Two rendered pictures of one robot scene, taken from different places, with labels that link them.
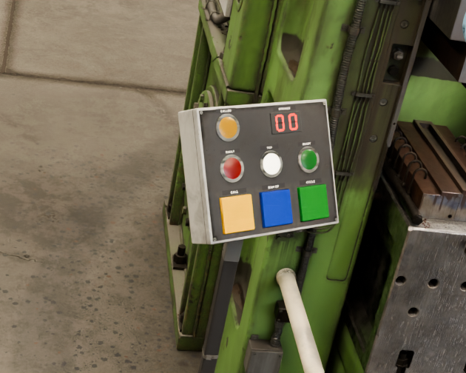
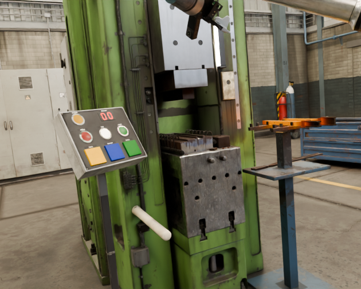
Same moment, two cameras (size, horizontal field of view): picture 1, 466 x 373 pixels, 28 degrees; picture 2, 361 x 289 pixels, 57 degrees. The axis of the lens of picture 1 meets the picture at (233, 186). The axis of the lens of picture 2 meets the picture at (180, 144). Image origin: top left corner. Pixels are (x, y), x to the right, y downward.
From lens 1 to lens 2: 0.80 m
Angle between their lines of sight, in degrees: 23
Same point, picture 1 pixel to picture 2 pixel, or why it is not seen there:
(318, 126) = (122, 117)
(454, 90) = (178, 119)
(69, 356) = not seen: outside the picture
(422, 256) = (191, 169)
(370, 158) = (153, 141)
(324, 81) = not seen: hidden behind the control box
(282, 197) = (116, 146)
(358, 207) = (156, 166)
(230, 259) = (103, 194)
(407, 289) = (190, 187)
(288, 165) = (114, 133)
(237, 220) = (96, 158)
